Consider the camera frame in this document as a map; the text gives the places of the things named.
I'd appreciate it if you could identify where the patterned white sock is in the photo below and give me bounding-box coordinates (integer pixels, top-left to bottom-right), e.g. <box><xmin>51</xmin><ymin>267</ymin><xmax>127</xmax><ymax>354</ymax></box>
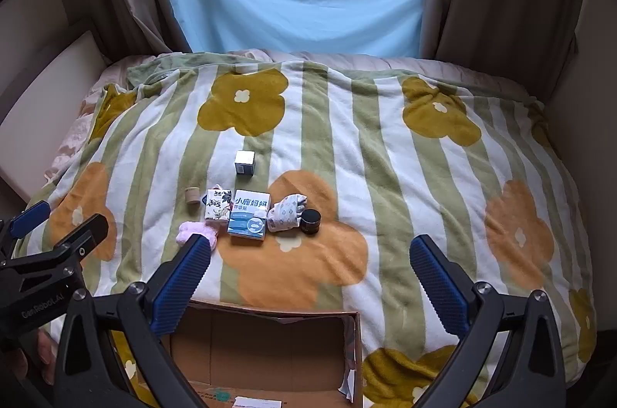
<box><xmin>267</xmin><ymin>192</ymin><xmax>307</xmax><ymax>233</ymax></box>

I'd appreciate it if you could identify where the person's left hand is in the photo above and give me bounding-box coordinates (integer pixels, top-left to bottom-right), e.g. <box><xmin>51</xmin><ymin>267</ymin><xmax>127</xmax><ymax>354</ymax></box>
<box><xmin>0</xmin><ymin>331</ymin><xmax>61</xmax><ymax>387</ymax></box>

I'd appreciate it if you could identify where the striped floral fleece blanket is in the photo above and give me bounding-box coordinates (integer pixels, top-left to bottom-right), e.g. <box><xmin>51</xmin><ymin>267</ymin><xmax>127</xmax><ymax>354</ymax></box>
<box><xmin>12</xmin><ymin>51</ymin><xmax>598</xmax><ymax>408</ymax></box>

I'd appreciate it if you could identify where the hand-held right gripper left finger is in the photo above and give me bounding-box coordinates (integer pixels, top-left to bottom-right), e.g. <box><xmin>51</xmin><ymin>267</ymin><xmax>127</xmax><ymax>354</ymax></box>
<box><xmin>54</xmin><ymin>233</ymin><xmax>213</xmax><ymax>408</ymax></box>

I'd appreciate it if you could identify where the pink fluffy cloth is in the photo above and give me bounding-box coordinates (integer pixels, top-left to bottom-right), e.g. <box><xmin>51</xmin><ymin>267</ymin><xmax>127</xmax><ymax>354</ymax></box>
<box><xmin>178</xmin><ymin>221</ymin><xmax>221</xmax><ymax>253</ymax></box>

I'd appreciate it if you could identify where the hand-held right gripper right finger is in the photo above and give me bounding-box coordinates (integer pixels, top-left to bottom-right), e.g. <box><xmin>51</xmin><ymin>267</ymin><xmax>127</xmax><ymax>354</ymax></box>
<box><xmin>409</xmin><ymin>234</ymin><xmax>567</xmax><ymax>408</ymax></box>

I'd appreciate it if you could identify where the printed tissue pack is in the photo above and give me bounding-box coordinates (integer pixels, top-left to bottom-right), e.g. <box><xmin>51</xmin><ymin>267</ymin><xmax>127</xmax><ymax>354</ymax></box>
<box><xmin>202</xmin><ymin>185</ymin><xmax>233</xmax><ymax>222</ymax></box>

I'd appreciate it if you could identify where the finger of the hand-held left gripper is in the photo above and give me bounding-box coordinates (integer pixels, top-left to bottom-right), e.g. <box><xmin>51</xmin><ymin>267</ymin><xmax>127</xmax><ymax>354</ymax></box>
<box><xmin>0</xmin><ymin>214</ymin><xmax>110</xmax><ymax>280</ymax></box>
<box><xmin>0</xmin><ymin>202</ymin><xmax>52</xmax><ymax>245</ymax></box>

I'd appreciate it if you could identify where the small black jar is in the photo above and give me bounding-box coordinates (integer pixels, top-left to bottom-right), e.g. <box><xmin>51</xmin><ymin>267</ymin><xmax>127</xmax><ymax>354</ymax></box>
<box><xmin>299</xmin><ymin>209</ymin><xmax>323</xmax><ymax>236</ymax></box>

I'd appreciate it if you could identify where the blue and white carton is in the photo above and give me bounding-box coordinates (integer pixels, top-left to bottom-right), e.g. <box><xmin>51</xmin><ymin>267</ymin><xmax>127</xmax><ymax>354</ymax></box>
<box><xmin>226</xmin><ymin>189</ymin><xmax>273</xmax><ymax>243</ymax></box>

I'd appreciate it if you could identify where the cardboard box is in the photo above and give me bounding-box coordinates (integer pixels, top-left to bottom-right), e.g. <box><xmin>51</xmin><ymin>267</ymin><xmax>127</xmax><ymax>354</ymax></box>
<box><xmin>135</xmin><ymin>299</ymin><xmax>364</xmax><ymax>408</ymax></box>

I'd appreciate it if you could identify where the small shiny square box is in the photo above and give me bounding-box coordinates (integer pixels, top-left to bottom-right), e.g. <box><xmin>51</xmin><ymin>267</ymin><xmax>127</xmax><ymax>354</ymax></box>
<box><xmin>234</xmin><ymin>150</ymin><xmax>256</xmax><ymax>176</ymax></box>

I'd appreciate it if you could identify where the white bed side board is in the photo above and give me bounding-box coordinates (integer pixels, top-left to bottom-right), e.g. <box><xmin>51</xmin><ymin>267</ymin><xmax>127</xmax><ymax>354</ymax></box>
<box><xmin>0</xmin><ymin>30</ymin><xmax>111</xmax><ymax>201</ymax></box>

